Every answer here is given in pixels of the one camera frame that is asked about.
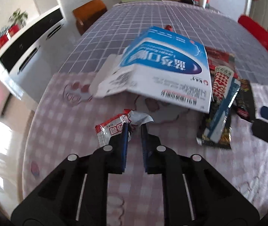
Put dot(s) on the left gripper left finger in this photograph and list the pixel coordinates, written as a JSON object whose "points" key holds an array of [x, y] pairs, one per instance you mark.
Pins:
{"points": [[75, 192]]}

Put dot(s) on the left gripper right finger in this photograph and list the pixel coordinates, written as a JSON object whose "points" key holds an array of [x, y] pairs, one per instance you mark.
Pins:
{"points": [[194, 192]]}

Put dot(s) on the black snack wrapper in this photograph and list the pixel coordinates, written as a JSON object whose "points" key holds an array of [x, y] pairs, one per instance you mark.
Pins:
{"points": [[243, 106]]}

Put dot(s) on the red white snack wrapper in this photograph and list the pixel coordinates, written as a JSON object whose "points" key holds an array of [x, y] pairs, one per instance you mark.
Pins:
{"points": [[114, 125]]}

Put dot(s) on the blue red snack packet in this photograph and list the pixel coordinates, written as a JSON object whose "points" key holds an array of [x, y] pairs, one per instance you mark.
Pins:
{"points": [[225, 89]]}

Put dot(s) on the pink checkered tablecloth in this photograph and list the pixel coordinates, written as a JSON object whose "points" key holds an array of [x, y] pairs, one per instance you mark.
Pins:
{"points": [[65, 121]]}

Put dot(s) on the red chair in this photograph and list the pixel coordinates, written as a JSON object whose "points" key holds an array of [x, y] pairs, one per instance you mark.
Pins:
{"points": [[255, 29]]}

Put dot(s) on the red flattened carton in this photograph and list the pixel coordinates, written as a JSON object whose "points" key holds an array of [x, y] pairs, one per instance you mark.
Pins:
{"points": [[219, 58]]}

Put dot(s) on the blue white medicine box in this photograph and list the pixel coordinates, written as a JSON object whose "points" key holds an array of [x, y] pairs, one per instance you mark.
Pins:
{"points": [[161, 65]]}

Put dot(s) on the white paper cup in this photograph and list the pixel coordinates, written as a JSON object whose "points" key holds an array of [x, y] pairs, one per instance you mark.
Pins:
{"points": [[202, 3]]}

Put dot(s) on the white sideboard cabinet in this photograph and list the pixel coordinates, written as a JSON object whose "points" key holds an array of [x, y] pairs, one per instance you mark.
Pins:
{"points": [[34, 54]]}

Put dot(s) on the grey grid tablecloth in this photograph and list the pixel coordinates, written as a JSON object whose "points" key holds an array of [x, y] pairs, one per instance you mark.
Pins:
{"points": [[120, 25]]}

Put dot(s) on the brown wooden chair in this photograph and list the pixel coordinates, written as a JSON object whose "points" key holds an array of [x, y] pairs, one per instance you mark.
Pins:
{"points": [[87, 14]]}

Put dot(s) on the potted plant on cabinet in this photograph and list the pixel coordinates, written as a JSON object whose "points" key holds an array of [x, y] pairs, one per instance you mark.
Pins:
{"points": [[18, 17]]}

